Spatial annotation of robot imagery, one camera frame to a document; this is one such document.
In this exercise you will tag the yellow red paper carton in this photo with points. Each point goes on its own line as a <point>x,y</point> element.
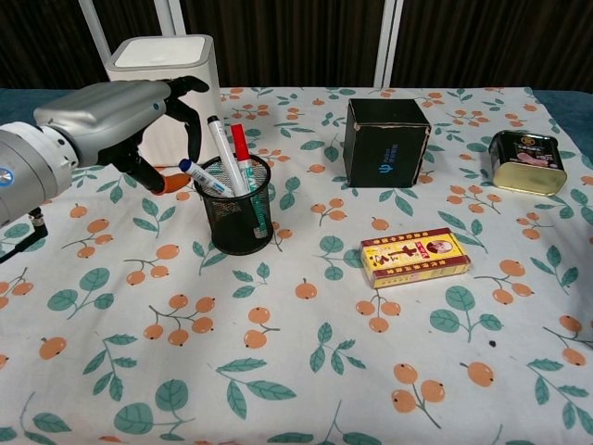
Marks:
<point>417,257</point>

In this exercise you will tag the white marker with black cap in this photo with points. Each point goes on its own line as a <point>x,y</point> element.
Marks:
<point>223,150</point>

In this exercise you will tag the white marker with red cap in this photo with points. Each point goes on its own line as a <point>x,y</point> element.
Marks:
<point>239,143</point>

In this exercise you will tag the gold luncheon meat can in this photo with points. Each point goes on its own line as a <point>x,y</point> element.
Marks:
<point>528,178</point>

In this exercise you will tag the black cardboard box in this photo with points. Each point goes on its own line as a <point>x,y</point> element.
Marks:
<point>384,153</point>

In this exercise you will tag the white marker with blue cap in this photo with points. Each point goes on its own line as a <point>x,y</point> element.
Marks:
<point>201,175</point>

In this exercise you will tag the white plastic trash bin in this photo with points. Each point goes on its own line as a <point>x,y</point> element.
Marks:
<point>199,60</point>

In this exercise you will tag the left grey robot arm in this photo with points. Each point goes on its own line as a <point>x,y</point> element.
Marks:
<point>23,171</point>

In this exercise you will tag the floral fruit print tablecloth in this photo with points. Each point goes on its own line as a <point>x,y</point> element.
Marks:
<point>296,352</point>

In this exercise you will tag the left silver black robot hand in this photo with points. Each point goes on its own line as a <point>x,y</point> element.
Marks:
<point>106,120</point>

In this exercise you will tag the black mesh pen holder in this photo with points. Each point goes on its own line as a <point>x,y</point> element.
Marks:
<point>236,227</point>

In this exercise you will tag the white partition frame post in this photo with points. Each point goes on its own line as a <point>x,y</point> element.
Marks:
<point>388,41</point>
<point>170,16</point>
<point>95,28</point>

